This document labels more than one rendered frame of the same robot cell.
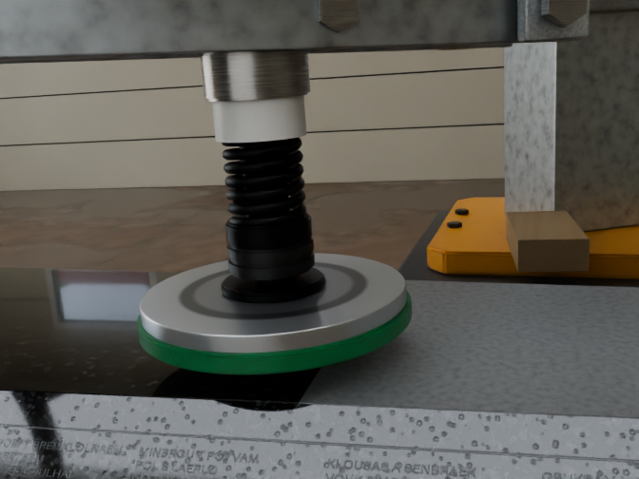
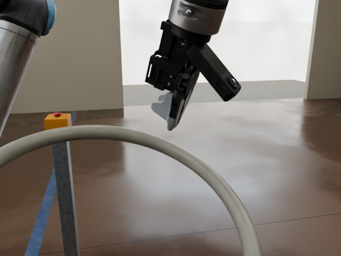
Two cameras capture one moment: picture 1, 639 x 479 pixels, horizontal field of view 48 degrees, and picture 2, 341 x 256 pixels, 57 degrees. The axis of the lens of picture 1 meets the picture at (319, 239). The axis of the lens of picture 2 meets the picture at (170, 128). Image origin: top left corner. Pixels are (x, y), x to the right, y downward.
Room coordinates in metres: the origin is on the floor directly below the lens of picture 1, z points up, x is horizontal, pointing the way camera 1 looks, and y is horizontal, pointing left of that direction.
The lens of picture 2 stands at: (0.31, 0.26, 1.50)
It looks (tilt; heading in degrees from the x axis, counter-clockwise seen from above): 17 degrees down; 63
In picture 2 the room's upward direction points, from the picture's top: straight up
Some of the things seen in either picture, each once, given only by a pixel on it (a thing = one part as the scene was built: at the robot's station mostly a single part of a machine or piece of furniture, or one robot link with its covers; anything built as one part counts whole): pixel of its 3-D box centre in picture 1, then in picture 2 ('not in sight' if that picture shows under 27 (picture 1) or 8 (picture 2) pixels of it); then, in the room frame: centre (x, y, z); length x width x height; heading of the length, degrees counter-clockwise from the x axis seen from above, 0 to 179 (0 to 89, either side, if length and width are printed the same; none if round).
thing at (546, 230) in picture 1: (544, 239); not in sight; (1.09, -0.36, 0.81); 0.20 x 0.10 x 0.05; 170
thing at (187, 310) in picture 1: (274, 294); not in sight; (0.55, 0.04, 0.92); 0.21 x 0.21 x 0.01
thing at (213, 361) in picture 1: (274, 298); not in sight; (0.55, 0.04, 0.91); 0.22 x 0.22 x 0.04
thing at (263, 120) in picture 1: (259, 114); not in sight; (0.55, 0.04, 1.06); 0.07 x 0.07 x 0.04
